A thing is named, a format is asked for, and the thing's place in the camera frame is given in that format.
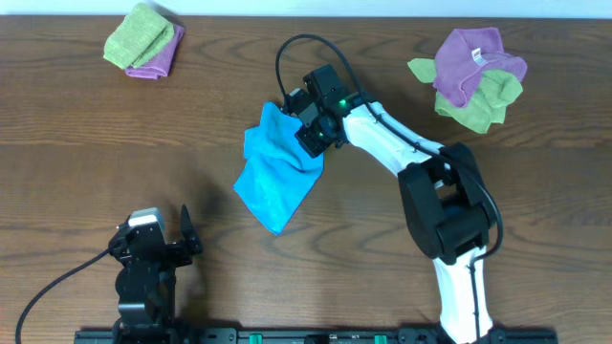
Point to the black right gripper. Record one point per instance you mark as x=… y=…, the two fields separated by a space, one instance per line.
x=314 y=148

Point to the folded green cloth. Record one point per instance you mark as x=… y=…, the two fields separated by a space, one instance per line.
x=141 y=35

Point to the folded purple cloth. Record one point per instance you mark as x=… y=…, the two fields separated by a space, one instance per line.
x=160 y=65

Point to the crumpled green cloth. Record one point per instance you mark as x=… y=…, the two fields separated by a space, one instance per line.
x=497 y=90

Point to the crumpled purple cloth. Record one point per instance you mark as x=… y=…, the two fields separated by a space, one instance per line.
x=463 y=58

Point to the blue microfiber cloth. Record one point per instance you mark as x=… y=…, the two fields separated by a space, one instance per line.
x=278 y=173

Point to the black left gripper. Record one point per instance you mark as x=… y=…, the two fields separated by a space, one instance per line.
x=184 y=249

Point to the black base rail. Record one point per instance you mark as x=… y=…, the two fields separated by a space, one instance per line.
x=410 y=335

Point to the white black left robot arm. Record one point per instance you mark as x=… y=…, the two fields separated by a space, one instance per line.
x=146 y=284

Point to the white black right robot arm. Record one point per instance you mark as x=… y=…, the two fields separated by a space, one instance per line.
x=448 y=210

